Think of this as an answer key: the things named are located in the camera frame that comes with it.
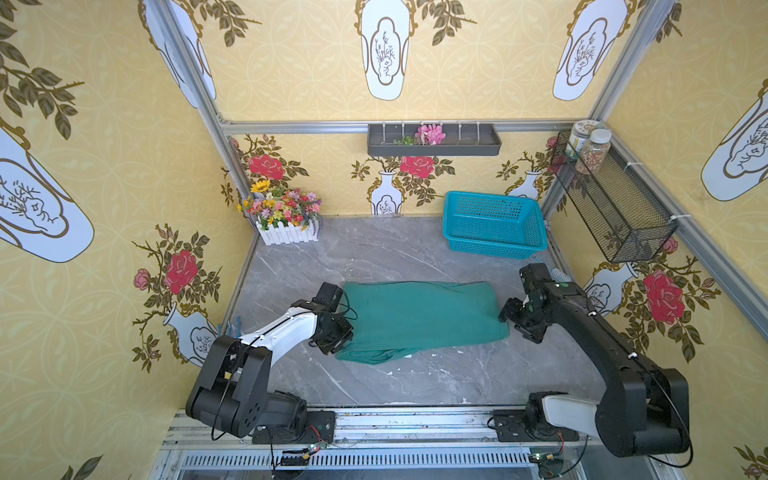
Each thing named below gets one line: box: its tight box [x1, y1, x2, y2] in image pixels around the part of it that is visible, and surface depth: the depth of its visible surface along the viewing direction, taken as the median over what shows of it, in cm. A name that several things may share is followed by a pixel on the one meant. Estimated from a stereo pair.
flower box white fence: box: [236, 180, 322, 246], surface depth 105 cm
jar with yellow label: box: [566, 120, 601, 159], surface depth 87 cm
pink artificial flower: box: [414, 123, 446, 145], surface depth 90 cm
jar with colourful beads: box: [576, 129, 612, 175], surface depth 82 cm
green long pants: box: [334, 281, 510, 364], surface depth 92 cm
